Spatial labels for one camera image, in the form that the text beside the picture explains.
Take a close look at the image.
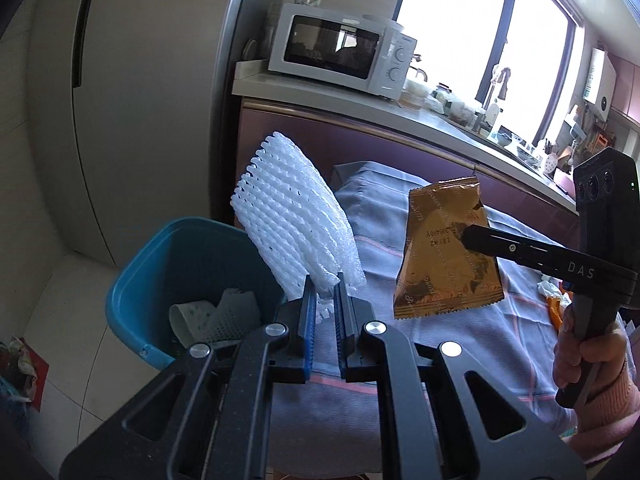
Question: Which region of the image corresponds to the silver refrigerator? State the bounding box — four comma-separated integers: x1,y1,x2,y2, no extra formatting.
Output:
27,0,242,266

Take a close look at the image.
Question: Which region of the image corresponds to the crumpled white tissue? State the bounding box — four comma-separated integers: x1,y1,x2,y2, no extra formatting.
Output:
537,281,572,304

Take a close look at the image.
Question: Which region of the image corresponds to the kitchen faucet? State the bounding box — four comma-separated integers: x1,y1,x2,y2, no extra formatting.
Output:
483,64,511,132

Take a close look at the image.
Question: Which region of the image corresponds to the brown foil snack wrapper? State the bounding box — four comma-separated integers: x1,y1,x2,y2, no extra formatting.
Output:
394,177,504,320

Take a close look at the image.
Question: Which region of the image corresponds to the purple kitchen cabinet counter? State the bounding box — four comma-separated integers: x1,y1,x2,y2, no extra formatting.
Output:
232,61,579,248

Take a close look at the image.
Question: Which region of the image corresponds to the white microwave oven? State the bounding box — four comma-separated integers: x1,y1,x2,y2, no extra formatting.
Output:
268,3,416,101

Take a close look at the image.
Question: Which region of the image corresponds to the white polka dot utensil holder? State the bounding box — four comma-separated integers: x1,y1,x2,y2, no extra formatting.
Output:
541,153,558,174

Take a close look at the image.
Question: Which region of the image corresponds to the person's right hand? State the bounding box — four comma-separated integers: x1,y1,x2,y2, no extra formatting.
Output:
552,306,627,404

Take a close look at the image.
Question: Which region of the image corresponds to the white foam fruit net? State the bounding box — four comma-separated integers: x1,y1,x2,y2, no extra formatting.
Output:
231,131,367,322

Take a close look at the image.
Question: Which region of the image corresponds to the blue checked tablecloth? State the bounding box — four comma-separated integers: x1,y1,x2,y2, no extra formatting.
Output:
268,162,576,479

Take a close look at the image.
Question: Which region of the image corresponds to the blue plastic trash bin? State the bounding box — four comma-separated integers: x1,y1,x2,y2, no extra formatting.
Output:
105,217,285,370

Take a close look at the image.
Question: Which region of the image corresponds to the white wall water heater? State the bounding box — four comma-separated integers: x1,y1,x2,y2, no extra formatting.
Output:
584,48,616,122

